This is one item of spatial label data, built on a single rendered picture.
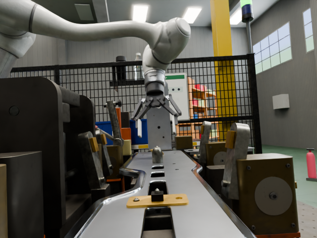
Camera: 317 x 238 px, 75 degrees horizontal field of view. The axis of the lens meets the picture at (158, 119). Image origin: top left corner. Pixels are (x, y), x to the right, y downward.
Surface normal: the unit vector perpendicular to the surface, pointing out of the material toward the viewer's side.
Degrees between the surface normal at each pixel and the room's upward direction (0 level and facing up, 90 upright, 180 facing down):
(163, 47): 149
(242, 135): 90
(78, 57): 90
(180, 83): 90
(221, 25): 90
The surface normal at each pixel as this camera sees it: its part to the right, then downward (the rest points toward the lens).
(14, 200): 0.89, -0.07
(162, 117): 0.00, -0.05
